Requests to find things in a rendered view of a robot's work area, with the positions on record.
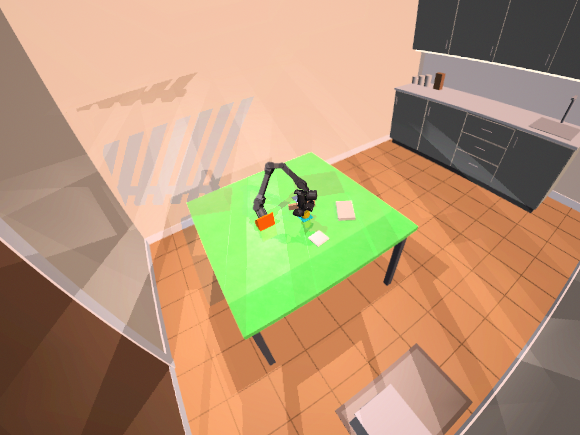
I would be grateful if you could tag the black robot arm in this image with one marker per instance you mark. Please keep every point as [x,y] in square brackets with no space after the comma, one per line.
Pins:
[258,203]

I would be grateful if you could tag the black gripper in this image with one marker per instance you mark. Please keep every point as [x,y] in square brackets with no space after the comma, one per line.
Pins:
[300,212]

